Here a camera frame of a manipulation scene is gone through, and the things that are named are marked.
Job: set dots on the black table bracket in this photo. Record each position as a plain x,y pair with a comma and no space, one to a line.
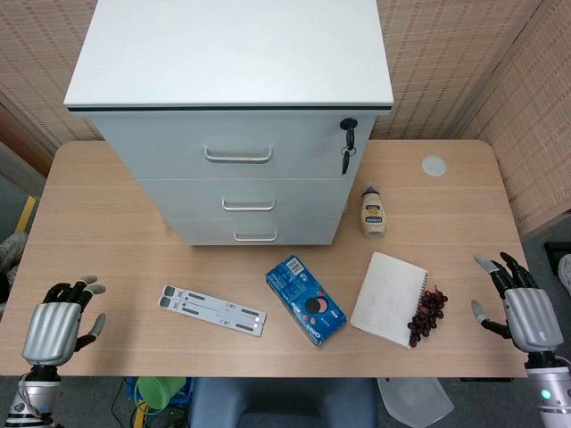
486,380

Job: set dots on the black floor base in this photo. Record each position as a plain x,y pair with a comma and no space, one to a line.
555,249

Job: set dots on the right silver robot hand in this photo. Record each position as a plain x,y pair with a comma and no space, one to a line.
533,316

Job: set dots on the blue Oreo cookie box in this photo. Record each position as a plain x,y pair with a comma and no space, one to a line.
303,294

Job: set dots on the white shoe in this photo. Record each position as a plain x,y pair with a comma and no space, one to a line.
565,272

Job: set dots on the blue office chair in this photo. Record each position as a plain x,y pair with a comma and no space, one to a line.
281,401

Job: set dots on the black head key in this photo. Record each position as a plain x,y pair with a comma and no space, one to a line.
345,162
349,138

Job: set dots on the beige sauce squeeze bottle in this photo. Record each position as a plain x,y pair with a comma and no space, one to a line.
373,218

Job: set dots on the tall white lockable drawer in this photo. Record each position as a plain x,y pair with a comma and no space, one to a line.
156,147

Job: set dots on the dark red grape bunch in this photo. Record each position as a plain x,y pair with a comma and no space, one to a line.
424,318

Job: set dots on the translucent white plastic container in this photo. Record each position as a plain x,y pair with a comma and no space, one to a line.
415,401

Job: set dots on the white spiral notebook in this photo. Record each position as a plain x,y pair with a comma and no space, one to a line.
386,298

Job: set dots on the white lowest cabinet drawer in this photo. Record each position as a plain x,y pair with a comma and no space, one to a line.
201,232

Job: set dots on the silver folding laptop stand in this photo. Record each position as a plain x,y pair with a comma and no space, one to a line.
209,310

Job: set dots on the green plastic bucket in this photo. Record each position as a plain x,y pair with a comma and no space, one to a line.
158,392

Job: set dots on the white drawer cabinet body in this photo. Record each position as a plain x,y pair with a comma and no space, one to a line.
223,53

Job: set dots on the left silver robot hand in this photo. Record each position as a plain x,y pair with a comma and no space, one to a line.
47,330

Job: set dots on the black cabinet lock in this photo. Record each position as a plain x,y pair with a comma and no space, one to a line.
348,123

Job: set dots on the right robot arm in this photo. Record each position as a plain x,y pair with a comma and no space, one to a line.
551,392

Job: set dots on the grey shoe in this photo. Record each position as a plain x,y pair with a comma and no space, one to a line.
11,252

